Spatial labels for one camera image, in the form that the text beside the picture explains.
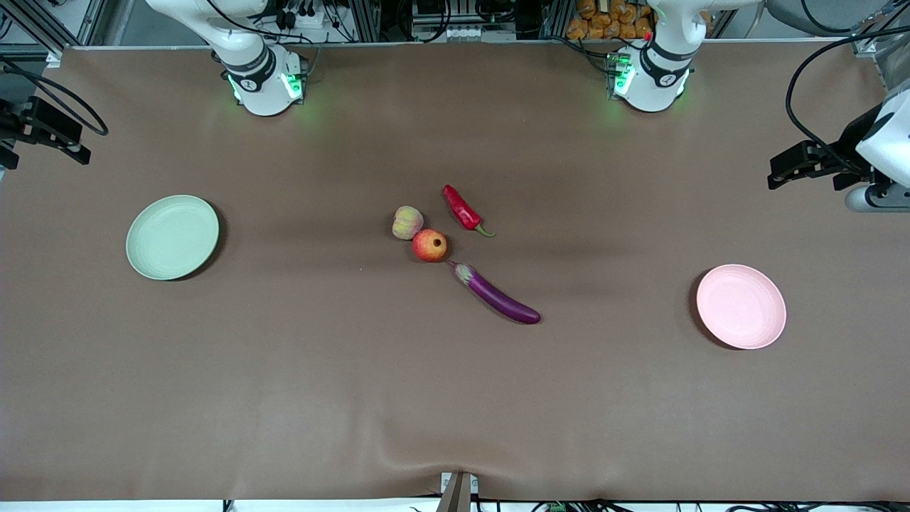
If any light green round plate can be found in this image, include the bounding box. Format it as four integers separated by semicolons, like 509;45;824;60
126;195;220;281

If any aluminium frame profile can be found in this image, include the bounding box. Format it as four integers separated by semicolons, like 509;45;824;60
0;0;109;52
352;0;382;42
853;28;910;93

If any grey electronics unit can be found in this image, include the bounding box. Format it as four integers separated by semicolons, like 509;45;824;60
411;0;495;41

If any pink round plate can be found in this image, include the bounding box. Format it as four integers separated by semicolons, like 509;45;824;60
696;265;787;350

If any yellow-pink peach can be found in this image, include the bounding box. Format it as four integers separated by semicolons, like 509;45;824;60
392;206;424;240

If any white power strip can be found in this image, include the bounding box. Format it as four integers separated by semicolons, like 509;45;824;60
274;7;335;31

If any purple eggplant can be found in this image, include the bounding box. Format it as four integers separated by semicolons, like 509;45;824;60
446;260;542;326

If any red chili pepper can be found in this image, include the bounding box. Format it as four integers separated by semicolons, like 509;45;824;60
442;184;496;238

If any brown table cover mat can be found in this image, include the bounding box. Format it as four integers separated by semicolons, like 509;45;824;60
0;39;910;502

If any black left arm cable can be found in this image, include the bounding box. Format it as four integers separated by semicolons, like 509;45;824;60
785;27;910;178

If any bag of orange bread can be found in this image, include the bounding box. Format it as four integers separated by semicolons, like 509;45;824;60
567;0;712;41

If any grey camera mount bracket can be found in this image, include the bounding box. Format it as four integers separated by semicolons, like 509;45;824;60
437;471;478;512

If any red pomegranate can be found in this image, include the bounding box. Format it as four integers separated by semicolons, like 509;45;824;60
412;229;449;263

